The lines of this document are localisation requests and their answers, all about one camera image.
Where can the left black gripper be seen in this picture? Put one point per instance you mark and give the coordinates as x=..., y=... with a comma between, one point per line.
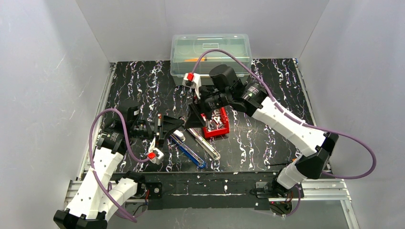
x=160, y=129

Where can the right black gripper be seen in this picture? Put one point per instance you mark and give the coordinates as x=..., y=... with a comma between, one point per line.
x=198, y=107

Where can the red plastic bin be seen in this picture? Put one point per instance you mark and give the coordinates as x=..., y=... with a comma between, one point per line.
x=217, y=133

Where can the black silver stapler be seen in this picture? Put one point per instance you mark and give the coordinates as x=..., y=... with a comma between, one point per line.
x=212, y=152

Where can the blue stapler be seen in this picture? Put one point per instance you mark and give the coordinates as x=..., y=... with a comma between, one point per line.
x=180, y=142

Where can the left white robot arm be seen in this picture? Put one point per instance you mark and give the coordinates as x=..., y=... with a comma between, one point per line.
x=96, y=200

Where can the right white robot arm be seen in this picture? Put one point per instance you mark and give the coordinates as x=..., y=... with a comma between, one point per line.
x=315, y=146

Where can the pile of staple strips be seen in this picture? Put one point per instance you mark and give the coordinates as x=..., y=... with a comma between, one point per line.
x=215, y=122

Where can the orange tool inside box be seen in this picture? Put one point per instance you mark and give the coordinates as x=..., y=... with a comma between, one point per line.
x=195, y=59

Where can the clear plastic storage box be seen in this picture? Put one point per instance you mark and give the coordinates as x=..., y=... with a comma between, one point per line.
x=187, y=46

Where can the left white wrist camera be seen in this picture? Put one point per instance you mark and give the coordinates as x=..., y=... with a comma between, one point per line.
x=155, y=155

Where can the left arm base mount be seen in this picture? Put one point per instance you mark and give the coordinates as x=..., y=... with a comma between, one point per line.
x=148, y=190

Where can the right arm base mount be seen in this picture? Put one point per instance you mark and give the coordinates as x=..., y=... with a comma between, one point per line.
x=272, y=189

